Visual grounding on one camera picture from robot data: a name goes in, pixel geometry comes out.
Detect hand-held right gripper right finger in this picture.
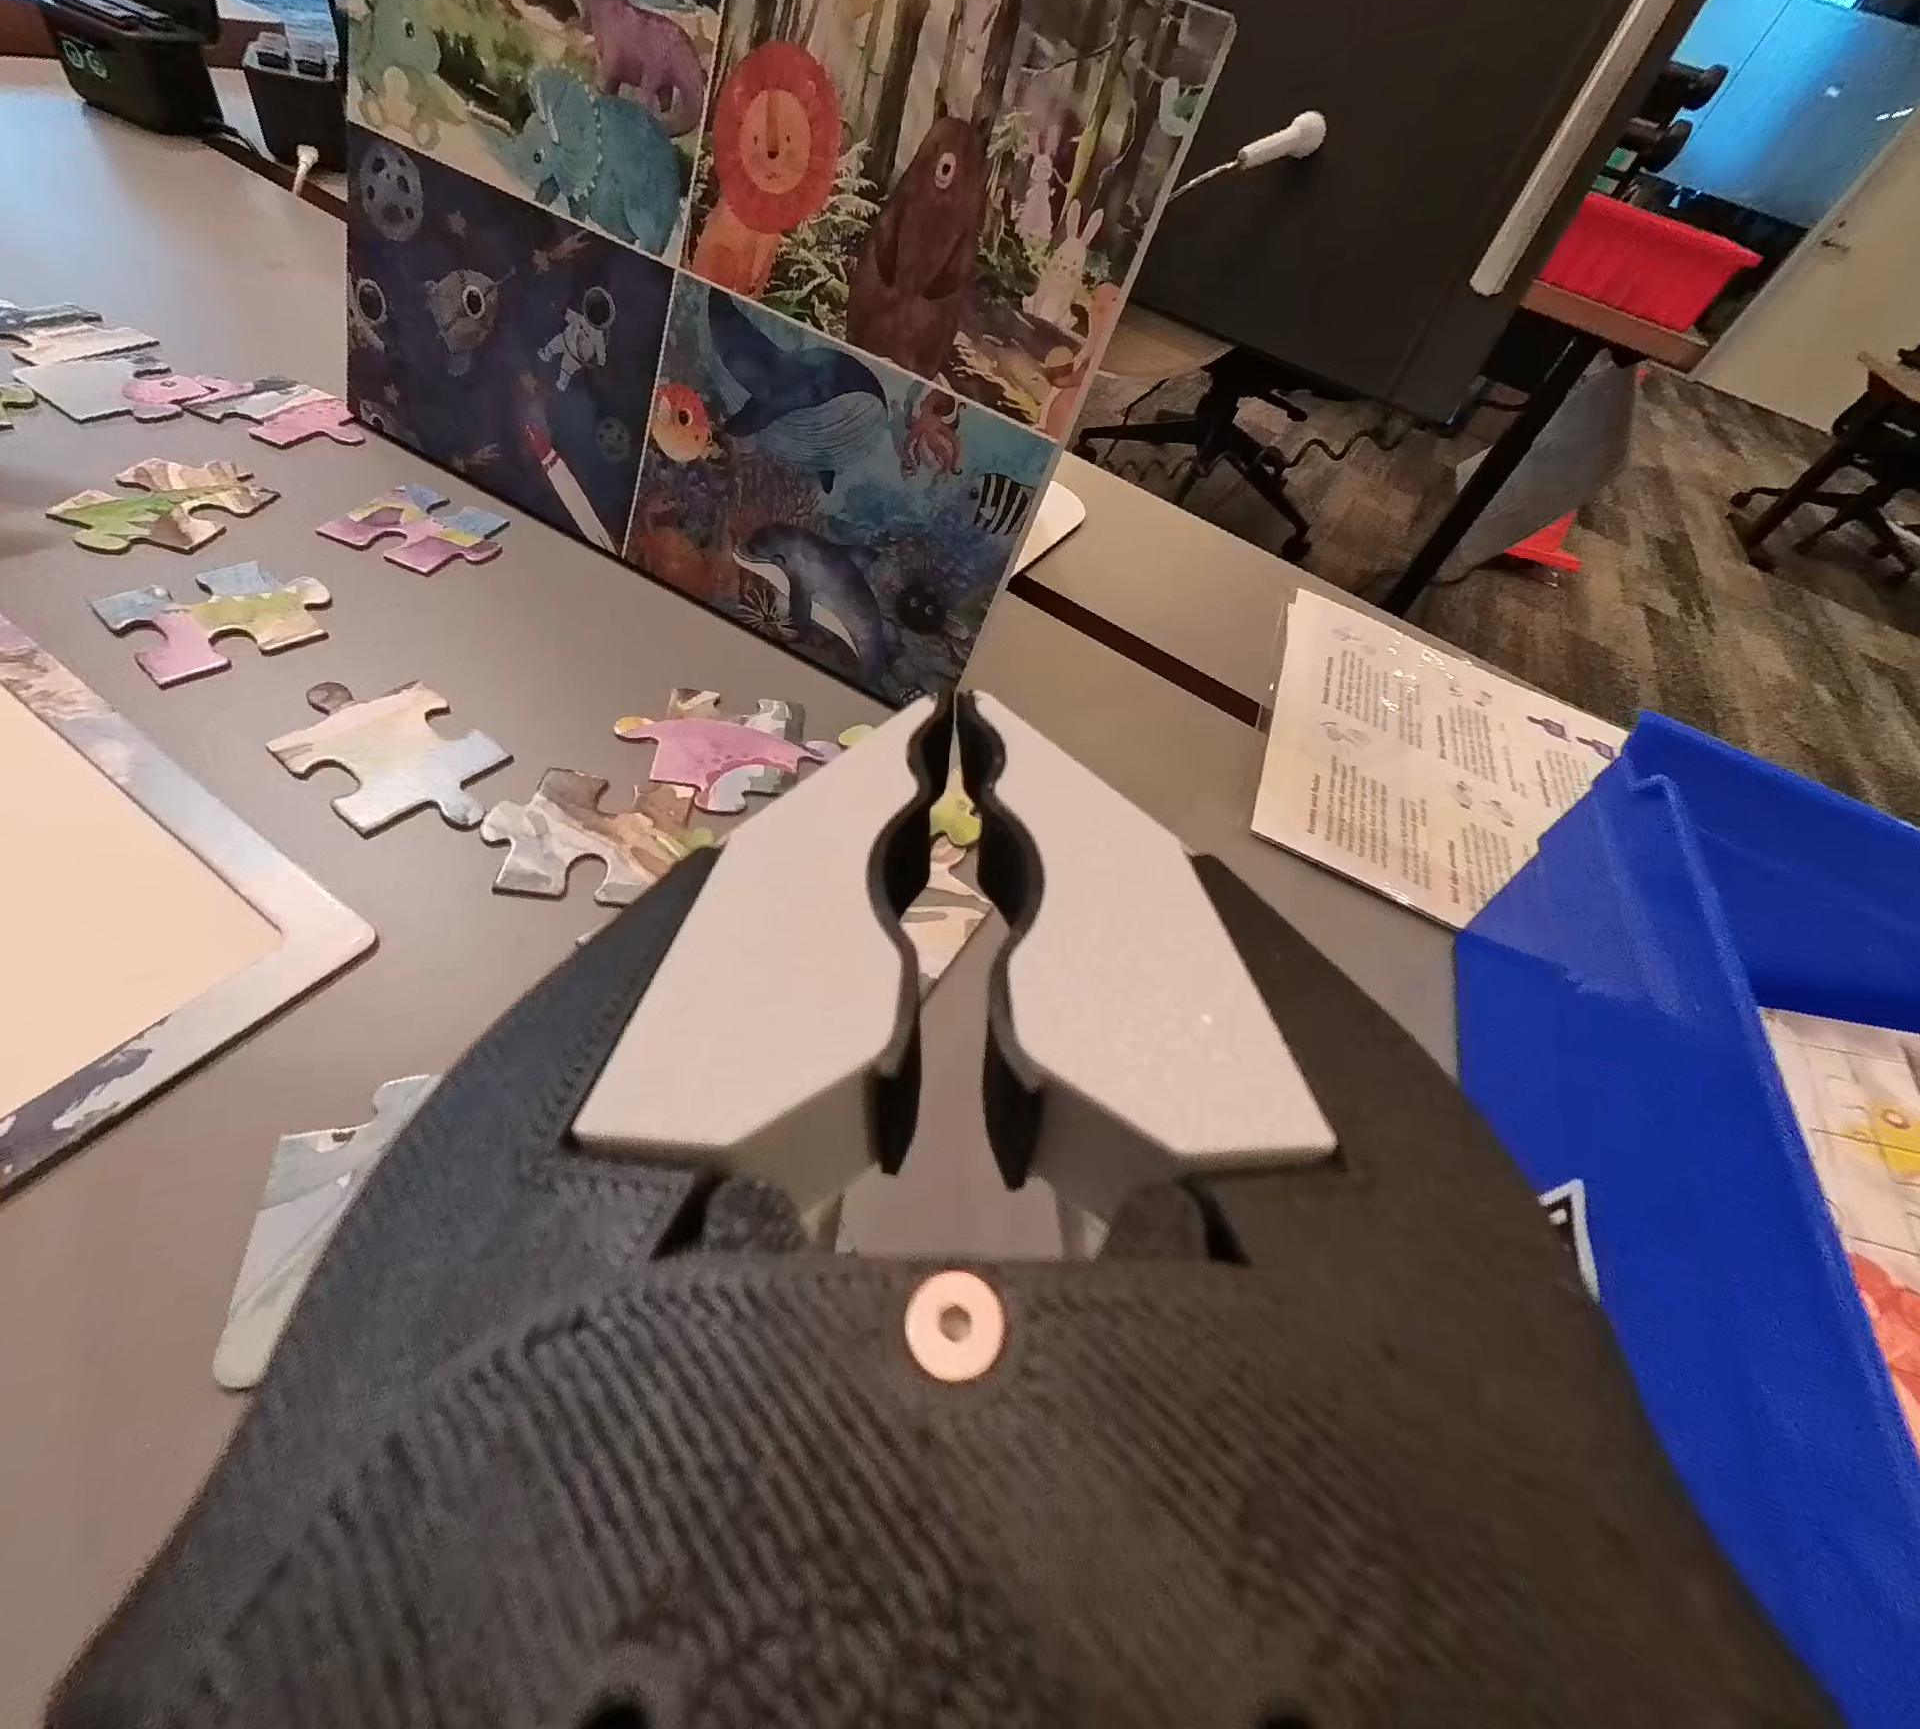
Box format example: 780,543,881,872
955,700,1340,1226

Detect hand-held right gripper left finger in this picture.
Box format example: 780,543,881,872
572,700,964,1226

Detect jigsaw puzzle pieces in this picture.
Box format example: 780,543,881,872
0,295,995,1393

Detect white puzzle tray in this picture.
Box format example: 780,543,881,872
0,606,372,1198

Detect laminated instruction sheet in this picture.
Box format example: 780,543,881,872
1249,589,1627,931

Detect blue plastic bin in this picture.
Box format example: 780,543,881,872
1451,711,1920,1729

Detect black office chair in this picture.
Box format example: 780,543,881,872
1076,340,1351,564
1728,350,1920,564

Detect grey plastic sheet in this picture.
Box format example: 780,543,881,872
1442,358,1644,576

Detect forest picture puzzle board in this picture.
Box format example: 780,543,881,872
1758,1010,1920,1466

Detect long wooden table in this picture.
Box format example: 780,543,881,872
1382,278,1714,620

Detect animal picture board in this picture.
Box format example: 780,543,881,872
345,0,1240,700

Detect red plastic bin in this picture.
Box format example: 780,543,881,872
1538,190,1762,336

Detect small black charger dock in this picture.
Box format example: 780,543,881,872
238,31,351,168

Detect black gaming chair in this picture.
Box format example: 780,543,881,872
1610,64,1696,202

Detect black charger box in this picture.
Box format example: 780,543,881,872
43,0,226,132

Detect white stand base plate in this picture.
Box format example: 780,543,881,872
1011,482,1091,576

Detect white cable with plug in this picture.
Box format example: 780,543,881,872
1173,107,1329,207

